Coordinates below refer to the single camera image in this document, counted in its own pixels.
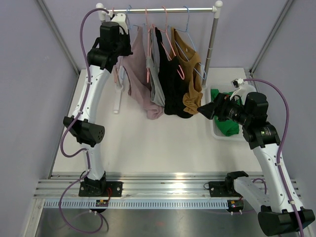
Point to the blue hanger with mauve top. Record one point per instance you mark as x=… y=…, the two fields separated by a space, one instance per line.
x=131 y=24

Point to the left aluminium frame post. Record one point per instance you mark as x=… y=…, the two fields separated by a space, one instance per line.
x=54 y=29

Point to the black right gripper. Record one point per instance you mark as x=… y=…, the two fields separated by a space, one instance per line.
x=218 y=107

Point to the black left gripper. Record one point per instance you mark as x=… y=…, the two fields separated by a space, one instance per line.
x=127 y=51

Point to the white and metal clothes rack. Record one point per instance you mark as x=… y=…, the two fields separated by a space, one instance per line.
x=216 y=9

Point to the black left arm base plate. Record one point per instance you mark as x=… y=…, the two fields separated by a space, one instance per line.
x=113 y=188

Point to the white plastic basket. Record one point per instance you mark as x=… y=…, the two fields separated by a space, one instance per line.
x=214 y=129

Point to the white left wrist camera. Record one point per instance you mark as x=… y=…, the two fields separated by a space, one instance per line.
x=121 y=19

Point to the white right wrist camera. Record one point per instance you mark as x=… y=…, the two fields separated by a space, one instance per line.
x=242 y=89

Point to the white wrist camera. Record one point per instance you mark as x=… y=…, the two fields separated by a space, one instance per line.
x=242 y=89
x=121 y=19

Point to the mauve pink tank top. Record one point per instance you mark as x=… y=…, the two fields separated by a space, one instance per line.
x=139 y=88

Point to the black tank top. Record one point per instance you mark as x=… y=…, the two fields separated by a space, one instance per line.
x=172 y=85

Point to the pink wire hanger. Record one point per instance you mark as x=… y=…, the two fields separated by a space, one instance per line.
x=116 y=73

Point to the aluminium mounting rail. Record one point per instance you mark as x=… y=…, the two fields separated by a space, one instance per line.
x=139 y=185

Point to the right aluminium frame post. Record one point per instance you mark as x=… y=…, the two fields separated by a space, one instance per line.
x=276 y=26

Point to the white slotted cable duct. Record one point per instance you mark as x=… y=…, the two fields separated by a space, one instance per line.
x=139 y=204

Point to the aluminium frame post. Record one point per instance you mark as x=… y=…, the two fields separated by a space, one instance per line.
x=276 y=26
x=54 y=29

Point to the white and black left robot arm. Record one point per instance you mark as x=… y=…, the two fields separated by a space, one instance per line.
x=113 y=42

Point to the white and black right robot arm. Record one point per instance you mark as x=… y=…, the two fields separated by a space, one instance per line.
x=280 y=211

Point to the brown tank top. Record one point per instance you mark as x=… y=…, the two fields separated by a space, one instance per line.
x=190 y=61

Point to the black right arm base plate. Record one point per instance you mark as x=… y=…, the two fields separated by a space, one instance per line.
x=217 y=189

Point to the green tank top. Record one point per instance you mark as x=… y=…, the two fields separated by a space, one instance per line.
x=228 y=128

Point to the grey tank top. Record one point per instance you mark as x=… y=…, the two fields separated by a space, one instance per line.
x=157 y=95

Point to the pink hanger with grey top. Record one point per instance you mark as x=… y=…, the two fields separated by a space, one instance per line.
x=150 y=62

